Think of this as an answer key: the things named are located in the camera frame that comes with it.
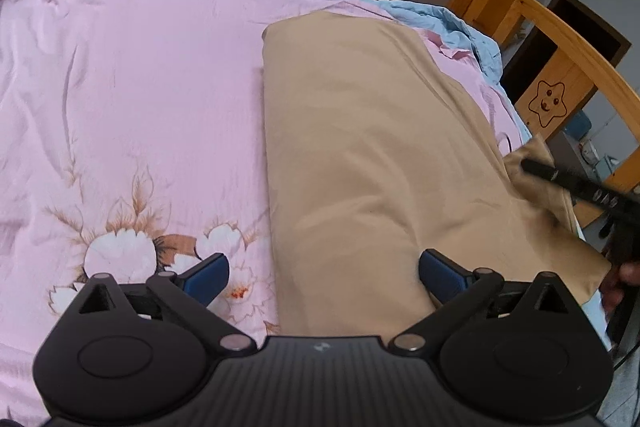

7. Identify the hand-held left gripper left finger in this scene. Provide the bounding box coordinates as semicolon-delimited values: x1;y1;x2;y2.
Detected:
75;253;259;354

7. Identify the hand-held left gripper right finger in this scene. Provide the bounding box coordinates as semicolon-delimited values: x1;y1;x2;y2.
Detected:
389;249;571;353

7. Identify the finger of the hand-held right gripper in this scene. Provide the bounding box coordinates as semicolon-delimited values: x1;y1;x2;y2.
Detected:
521;158;626;208

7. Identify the tan hoodie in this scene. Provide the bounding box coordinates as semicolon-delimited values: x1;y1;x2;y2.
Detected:
261;11;613;343

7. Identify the person's right hand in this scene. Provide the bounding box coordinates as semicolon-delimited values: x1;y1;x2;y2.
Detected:
599;261;640;315

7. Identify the blue plastic container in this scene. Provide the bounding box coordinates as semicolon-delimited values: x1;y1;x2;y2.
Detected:
567;112;594;142

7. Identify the light blue bedsheet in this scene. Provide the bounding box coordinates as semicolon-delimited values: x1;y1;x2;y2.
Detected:
582;289;611;350

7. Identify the pink floral quilt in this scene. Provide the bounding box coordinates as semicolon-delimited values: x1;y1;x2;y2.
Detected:
0;0;533;425

